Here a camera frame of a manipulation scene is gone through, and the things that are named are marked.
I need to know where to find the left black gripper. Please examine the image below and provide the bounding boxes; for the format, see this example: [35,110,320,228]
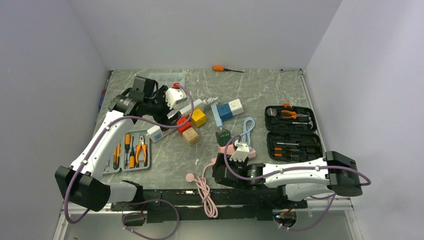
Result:
[144,86,182,131]

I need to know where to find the white power strip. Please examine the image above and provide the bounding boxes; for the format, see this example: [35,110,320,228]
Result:
[146,99,205,143]

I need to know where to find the dark green cube adapter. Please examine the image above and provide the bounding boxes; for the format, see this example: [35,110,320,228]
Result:
[215,129,232,147]

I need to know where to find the red cube socket adapter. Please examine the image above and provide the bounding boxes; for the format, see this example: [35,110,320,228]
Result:
[177,117,192,135]

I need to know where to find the pink cable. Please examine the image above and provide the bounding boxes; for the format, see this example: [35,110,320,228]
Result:
[185,161,220,219]

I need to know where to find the light blue cable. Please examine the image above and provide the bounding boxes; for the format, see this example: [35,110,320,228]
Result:
[239,117,256,151]

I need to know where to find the light blue power strip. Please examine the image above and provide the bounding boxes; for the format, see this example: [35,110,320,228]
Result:
[210,102,224,131]

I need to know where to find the yellow cube socket adapter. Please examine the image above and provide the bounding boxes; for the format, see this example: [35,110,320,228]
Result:
[190,108,207,128]

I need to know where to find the beige cube socket adapter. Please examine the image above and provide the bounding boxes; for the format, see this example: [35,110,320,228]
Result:
[182,127,200,146]

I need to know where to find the blue cube socket adapter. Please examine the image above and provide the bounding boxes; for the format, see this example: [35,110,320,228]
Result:
[217,103,233,122]

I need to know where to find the white cube socket adapter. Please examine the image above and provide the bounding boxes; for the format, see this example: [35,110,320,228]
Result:
[228,98,244,116]

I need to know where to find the pink power strip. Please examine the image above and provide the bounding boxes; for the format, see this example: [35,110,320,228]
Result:
[226,144,257,164]

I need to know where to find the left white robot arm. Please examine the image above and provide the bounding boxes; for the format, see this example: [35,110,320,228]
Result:
[54,77,187,212]

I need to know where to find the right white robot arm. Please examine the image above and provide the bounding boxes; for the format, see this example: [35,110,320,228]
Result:
[212,151,363,208]

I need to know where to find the clear plastic organizer box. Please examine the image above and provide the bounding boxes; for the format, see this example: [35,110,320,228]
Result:
[148,72,186,88]

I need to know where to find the blue red pen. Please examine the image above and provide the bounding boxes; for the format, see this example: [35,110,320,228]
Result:
[98,80,109,111]

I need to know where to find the orange pliers in tray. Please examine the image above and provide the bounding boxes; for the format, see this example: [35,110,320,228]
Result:
[135,134,148,168]

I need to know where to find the grey tool tray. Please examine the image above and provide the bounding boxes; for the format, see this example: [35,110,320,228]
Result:
[103,130,151,174]

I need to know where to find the black tool case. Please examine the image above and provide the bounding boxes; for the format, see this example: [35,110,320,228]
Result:
[264,103,324,163]

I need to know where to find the orange pliers in case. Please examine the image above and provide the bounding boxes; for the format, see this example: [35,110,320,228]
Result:
[280,110,311,120]

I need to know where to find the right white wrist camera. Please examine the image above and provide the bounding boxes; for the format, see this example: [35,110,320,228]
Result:
[230,140,250,163]

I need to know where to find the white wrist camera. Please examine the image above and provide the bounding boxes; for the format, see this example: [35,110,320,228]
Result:
[230,140,250,163]
[165,88,187,110]

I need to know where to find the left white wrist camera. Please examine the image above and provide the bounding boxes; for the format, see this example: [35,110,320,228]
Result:
[165,88,187,110]

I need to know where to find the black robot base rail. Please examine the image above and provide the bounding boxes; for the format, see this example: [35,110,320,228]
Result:
[110,187,308,224]

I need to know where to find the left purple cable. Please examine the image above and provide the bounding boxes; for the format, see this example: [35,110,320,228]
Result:
[63,83,195,240]

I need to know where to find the orange handled screwdriver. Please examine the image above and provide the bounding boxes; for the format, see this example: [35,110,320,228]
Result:
[212,65,244,73]

